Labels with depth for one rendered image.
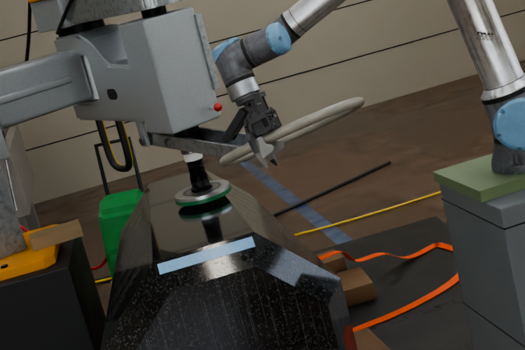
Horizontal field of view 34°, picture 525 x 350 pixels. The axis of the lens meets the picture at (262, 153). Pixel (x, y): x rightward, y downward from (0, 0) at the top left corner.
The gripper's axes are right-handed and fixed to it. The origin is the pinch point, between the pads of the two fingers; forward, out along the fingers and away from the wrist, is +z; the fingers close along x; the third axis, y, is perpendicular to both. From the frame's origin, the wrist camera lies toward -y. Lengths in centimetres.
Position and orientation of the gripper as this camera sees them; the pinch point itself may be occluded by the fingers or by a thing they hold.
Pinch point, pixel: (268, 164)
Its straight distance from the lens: 249.5
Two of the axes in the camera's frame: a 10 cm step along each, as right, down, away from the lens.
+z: 4.0, 9.2, -0.3
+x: 4.4, -1.6, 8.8
